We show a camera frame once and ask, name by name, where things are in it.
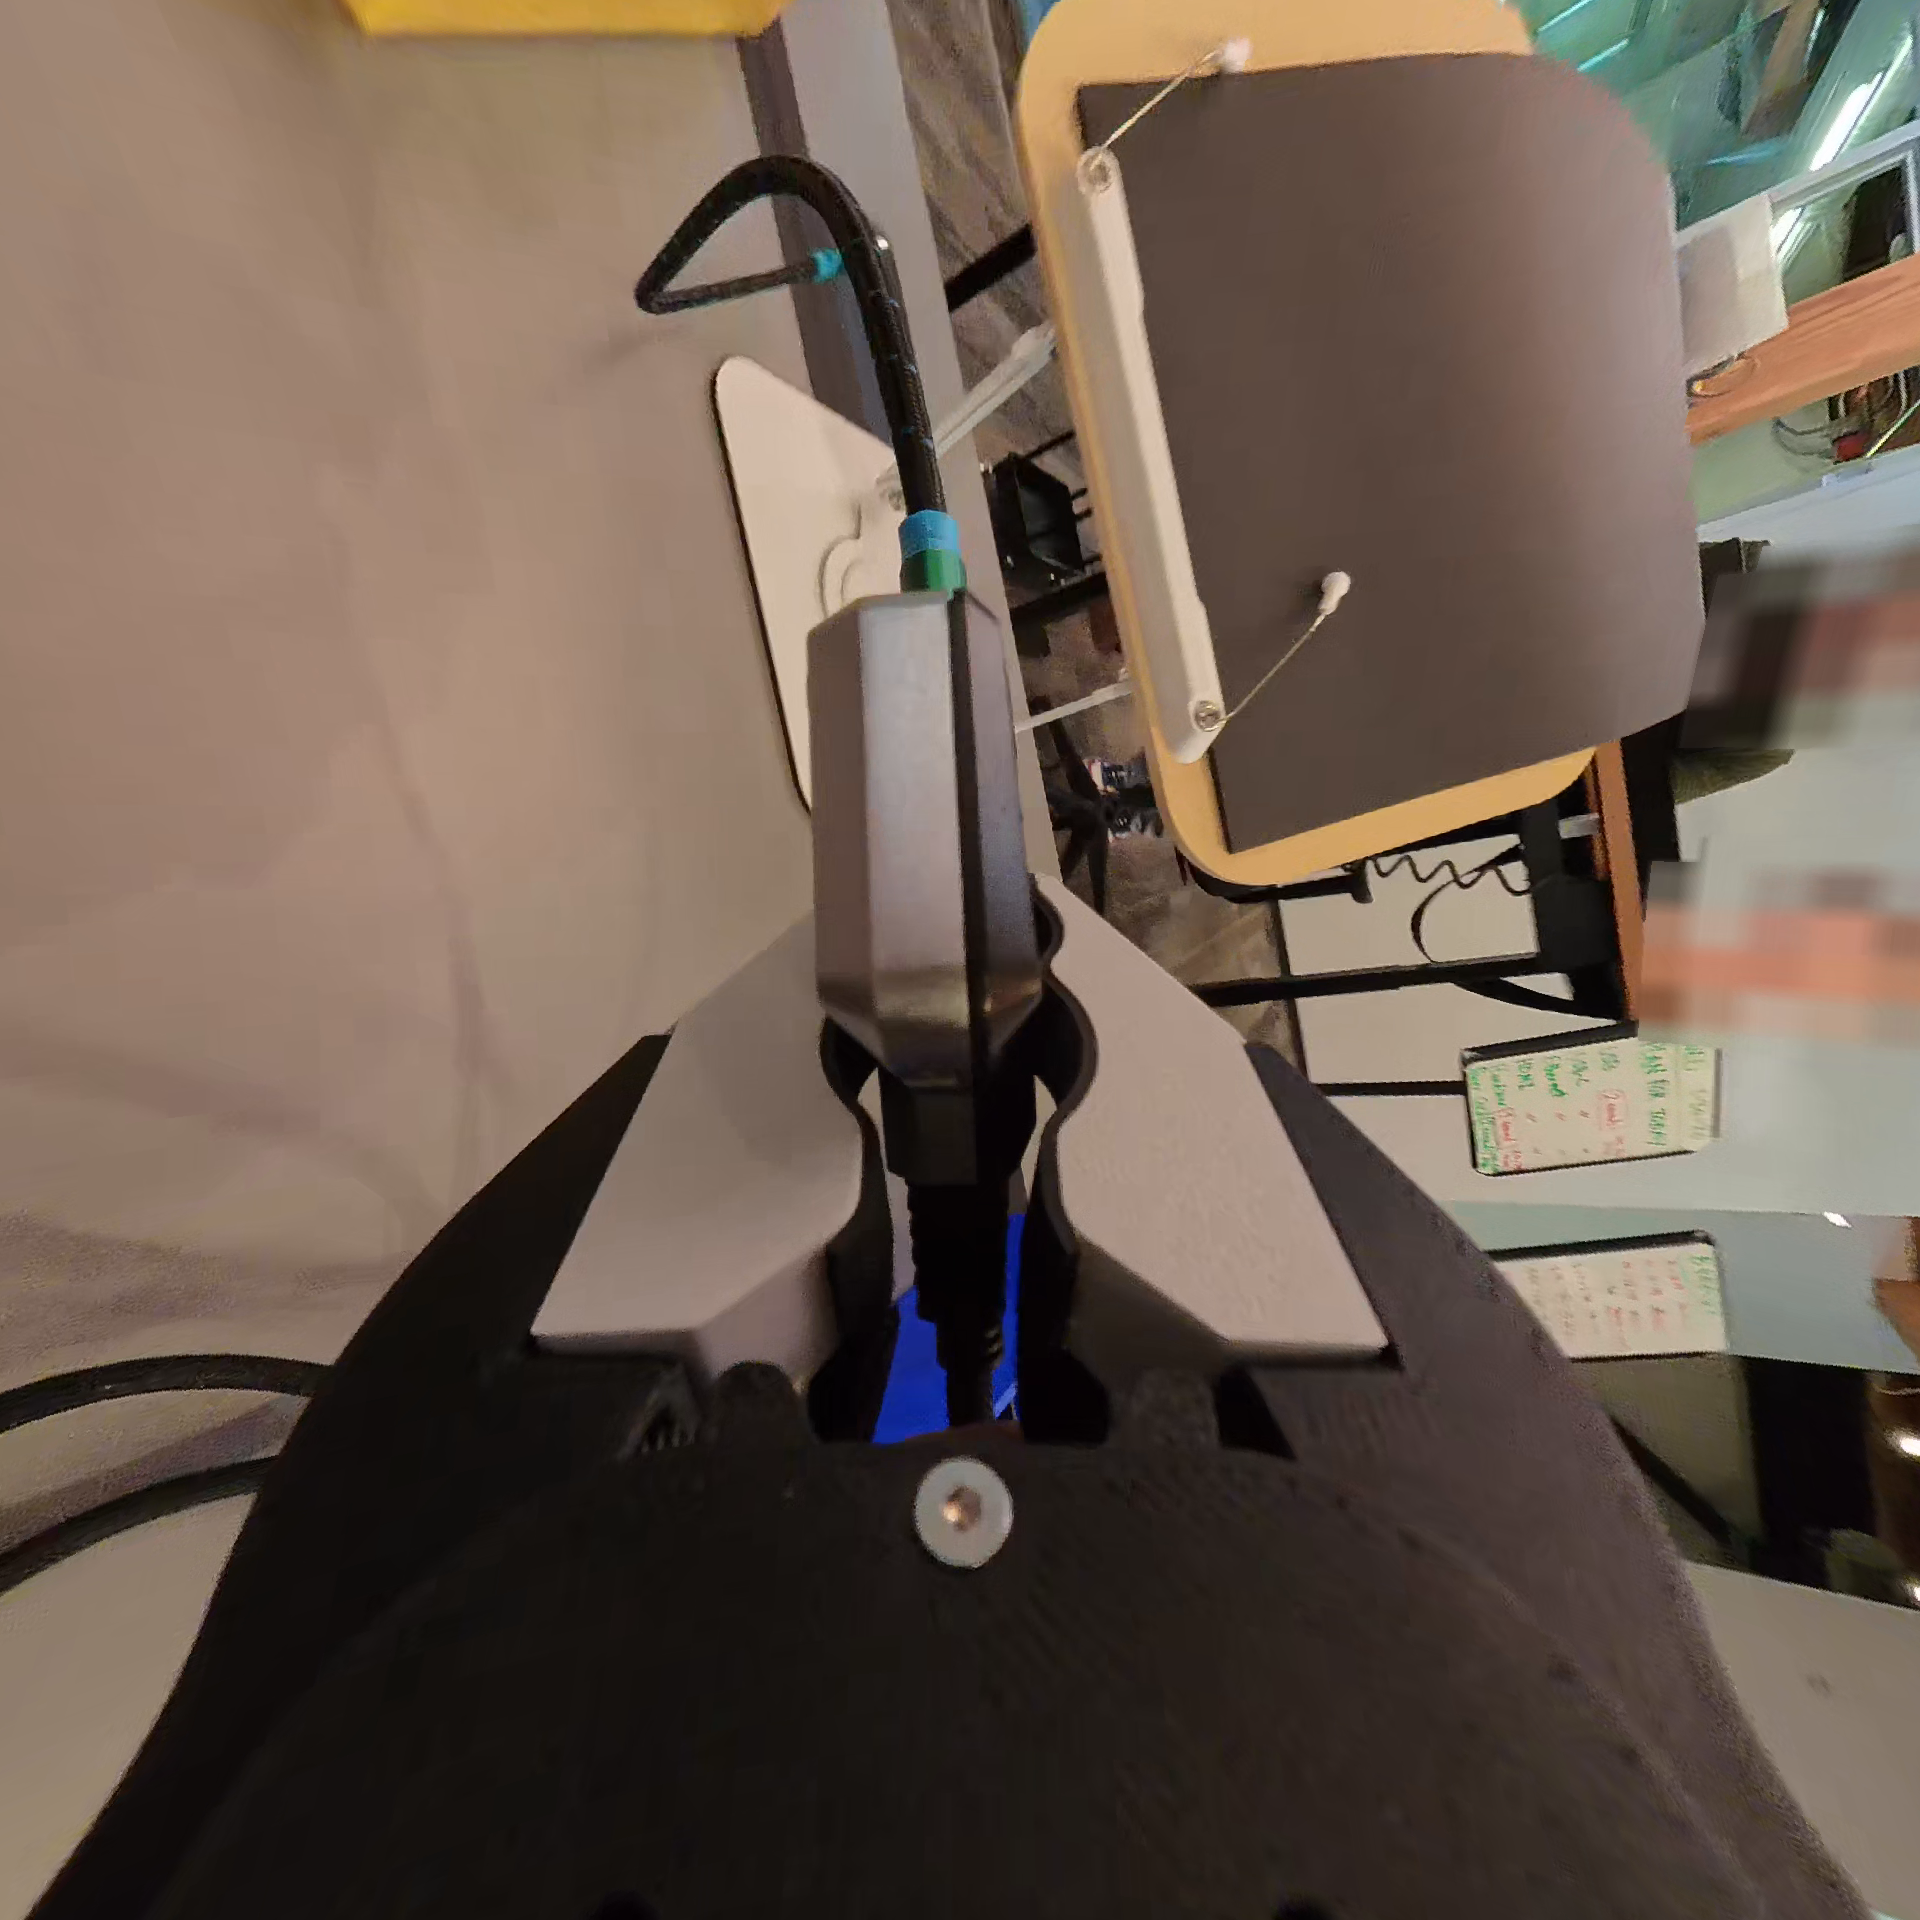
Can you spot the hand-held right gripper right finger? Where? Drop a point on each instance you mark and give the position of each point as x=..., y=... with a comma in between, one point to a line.
x=1216, y=1201

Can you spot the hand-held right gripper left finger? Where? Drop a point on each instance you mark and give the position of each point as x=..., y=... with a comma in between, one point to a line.
x=701, y=1201

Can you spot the whiteboard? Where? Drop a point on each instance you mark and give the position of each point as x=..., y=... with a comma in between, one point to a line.
x=1615, y=1296
x=1592, y=1107

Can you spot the white board holder bar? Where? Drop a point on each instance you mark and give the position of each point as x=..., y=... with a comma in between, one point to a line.
x=1141, y=448

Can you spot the black board with wooden edge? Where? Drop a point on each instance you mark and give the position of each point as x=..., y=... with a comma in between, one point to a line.
x=1379, y=421

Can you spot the wooden top desk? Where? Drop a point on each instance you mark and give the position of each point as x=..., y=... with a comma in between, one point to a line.
x=1818, y=353

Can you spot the yellow plastic bin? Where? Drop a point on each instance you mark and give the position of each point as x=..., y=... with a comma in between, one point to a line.
x=538, y=20

